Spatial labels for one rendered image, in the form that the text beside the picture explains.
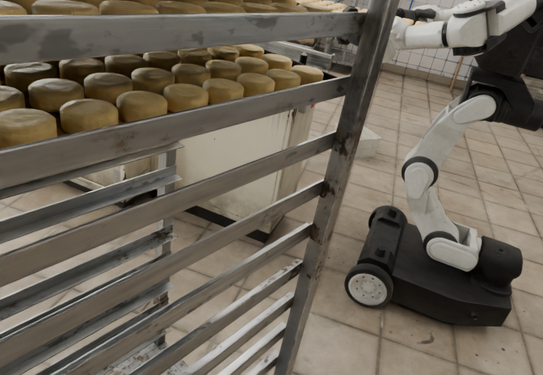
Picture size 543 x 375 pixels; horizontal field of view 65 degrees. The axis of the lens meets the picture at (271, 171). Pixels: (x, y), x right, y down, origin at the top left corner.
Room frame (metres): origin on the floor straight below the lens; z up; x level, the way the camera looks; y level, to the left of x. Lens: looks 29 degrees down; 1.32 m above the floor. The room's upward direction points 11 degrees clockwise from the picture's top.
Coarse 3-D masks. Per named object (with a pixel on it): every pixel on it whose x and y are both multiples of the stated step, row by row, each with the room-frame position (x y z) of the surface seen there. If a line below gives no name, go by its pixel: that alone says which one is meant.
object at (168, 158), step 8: (168, 152) 0.88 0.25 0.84; (160, 160) 0.88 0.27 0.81; (168, 160) 0.88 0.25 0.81; (160, 168) 0.88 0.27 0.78; (168, 184) 0.88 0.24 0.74; (160, 192) 0.88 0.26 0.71; (160, 224) 0.88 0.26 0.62; (168, 224) 0.89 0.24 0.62; (160, 248) 0.88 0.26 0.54; (168, 248) 0.89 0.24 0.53; (160, 296) 0.87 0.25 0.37; (160, 344) 0.88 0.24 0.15
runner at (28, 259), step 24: (312, 144) 0.57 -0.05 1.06; (240, 168) 0.45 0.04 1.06; (264, 168) 0.49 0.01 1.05; (168, 192) 0.37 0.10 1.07; (192, 192) 0.39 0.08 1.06; (216, 192) 0.42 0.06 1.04; (120, 216) 0.32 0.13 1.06; (144, 216) 0.34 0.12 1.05; (168, 216) 0.37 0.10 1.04; (48, 240) 0.27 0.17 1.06; (72, 240) 0.28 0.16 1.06; (96, 240) 0.30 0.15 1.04; (0, 264) 0.24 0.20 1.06; (24, 264) 0.25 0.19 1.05; (48, 264) 0.27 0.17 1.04
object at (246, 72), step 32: (32, 64) 0.44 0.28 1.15; (64, 64) 0.46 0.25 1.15; (96, 64) 0.48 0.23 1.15; (128, 64) 0.50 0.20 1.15; (160, 64) 0.54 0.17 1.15; (192, 64) 0.55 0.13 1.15; (224, 64) 0.58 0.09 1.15; (256, 64) 0.61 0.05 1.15; (288, 64) 0.65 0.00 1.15; (0, 96) 0.34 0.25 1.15; (32, 96) 0.37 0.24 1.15; (64, 96) 0.38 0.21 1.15; (96, 96) 0.41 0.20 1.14; (128, 96) 0.40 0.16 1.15; (160, 96) 0.42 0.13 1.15; (192, 96) 0.43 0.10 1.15; (224, 96) 0.47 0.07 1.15; (0, 128) 0.29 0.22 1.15; (32, 128) 0.30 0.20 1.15; (64, 128) 0.34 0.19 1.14; (96, 128) 0.34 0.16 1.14
